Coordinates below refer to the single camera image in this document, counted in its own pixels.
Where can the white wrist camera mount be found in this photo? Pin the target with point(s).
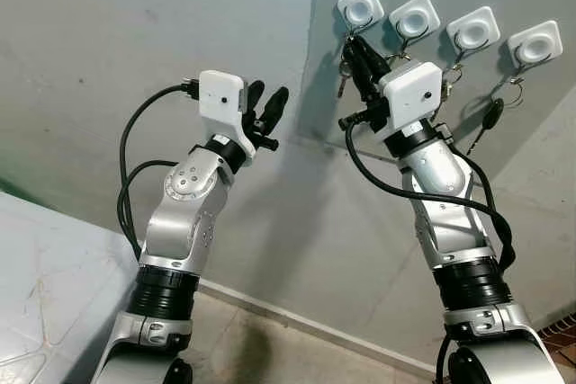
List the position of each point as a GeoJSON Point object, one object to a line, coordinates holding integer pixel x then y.
{"type": "Point", "coordinates": [220, 96]}
{"type": "Point", "coordinates": [412, 92]}

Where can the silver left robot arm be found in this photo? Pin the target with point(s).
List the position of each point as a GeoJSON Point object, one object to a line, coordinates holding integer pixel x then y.
{"type": "Point", "coordinates": [184, 213]}

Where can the white plastic table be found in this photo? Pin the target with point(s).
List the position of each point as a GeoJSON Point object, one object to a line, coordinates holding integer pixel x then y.
{"type": "Point", "coordinates": [54, 294]}

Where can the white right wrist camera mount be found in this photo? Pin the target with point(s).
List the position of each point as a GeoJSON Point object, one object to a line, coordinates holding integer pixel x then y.
{"type": "Point", "coordinates": [412, 92]}

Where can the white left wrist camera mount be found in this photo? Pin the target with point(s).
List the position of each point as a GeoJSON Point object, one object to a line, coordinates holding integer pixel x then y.
{"type": "Point", "coordinates": [220, 96]}

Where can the white square wall hook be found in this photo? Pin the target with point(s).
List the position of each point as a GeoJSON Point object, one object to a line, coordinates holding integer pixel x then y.
{"type": "Point", "coordinates": [535, 43]}
{"type": "Point", "coordinates": [473, 30]}
{"type": "Point", "coordinates": [362, 4]}
{"type": "Point", "coordinates": [415, 17]}

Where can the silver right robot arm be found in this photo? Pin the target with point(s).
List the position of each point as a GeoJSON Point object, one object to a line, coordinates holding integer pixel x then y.
{"type": "Point", "coordinates": [432, 168]}

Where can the silver key bunch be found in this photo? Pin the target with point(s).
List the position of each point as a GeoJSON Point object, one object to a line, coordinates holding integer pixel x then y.
{"type": "Point", "coordinates": [447, 78]}

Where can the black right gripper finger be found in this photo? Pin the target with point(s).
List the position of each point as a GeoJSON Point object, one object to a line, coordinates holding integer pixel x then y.
{"type": "Point", "coordinates": [371, 56]}
{"type": "Point", "coordinates": [355, 60]}

